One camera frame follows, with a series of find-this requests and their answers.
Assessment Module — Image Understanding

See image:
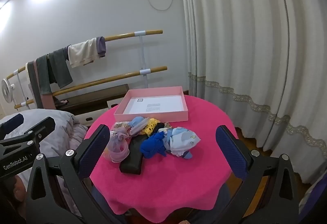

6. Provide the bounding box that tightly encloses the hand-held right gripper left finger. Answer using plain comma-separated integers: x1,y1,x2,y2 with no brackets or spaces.
26,124,121,224

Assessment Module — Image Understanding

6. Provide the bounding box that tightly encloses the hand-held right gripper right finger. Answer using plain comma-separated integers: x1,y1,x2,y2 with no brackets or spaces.
216,125,299,224

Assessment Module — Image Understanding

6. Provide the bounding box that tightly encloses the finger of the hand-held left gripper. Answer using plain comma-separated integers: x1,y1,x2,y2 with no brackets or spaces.
0,114,25,139
0,117,56,148

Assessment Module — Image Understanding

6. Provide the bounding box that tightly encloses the pink organza scrunchie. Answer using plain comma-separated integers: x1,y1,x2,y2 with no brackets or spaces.
103,127,130,163

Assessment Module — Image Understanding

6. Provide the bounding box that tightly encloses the black pouch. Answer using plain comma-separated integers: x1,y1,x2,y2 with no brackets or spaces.
119,132,152,176

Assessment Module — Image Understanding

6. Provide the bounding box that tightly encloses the light blue printed cloth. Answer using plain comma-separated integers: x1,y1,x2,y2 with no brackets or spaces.
160,127,201,160

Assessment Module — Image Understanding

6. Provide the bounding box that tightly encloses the light blue sheer hair tie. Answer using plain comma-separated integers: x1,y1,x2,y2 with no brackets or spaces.
127,116,149,135

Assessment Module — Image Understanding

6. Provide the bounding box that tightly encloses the blue knit scrunchie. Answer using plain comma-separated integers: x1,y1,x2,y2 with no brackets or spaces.
140,133,168,158

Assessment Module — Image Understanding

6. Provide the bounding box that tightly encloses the yellow crochet scrunchie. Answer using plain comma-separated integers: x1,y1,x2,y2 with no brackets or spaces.
142,118,160,137

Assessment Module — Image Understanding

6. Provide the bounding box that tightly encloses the black crochet scrunchie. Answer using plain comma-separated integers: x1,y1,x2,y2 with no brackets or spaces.
153,122,166,135

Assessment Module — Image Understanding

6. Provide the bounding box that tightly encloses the pink cardboard box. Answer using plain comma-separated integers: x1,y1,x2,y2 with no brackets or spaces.
114,86,189,123

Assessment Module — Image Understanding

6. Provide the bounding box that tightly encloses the grey quilt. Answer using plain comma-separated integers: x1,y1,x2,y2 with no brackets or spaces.
0,108,89,217

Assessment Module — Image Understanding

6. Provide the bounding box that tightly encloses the pink hanging cloth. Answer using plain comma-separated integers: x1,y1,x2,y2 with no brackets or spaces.
26,61,56,110

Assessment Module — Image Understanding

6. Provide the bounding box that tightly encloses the small white fan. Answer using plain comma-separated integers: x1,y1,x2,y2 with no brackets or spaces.
1,78,16,105

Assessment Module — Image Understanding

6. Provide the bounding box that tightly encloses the white low cabinet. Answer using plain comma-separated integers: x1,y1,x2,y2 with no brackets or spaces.
73,99,121,127

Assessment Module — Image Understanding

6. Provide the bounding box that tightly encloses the grey-green hanging cloth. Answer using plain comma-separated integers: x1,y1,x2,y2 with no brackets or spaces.
35,54,53,96

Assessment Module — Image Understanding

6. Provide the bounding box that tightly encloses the dark wooden bench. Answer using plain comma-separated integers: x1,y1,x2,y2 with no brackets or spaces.
52,83,130,115

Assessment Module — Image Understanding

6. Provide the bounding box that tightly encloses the dark grey hanging cloth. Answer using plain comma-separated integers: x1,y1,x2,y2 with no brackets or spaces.
48,47,74,89

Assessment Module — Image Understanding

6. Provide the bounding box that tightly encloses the pink tablecloth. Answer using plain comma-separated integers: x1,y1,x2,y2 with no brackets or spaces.
84,95,240,223

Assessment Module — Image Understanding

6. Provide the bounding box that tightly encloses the cream hanging cloth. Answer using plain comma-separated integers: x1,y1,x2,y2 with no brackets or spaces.
67,38,101,69

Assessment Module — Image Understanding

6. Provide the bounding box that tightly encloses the purple and white cloth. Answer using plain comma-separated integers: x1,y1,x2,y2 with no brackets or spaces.
298,177,327,224

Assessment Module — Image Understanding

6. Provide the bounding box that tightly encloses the purple hanging cloth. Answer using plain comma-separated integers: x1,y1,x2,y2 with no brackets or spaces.
96,36,107,58

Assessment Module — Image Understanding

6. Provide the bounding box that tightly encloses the cream curtain with lace trim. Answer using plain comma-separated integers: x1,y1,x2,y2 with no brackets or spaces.
176,0,327,185

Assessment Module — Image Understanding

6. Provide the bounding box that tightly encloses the white barre post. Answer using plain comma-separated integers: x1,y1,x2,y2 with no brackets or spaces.
134,31,151,89

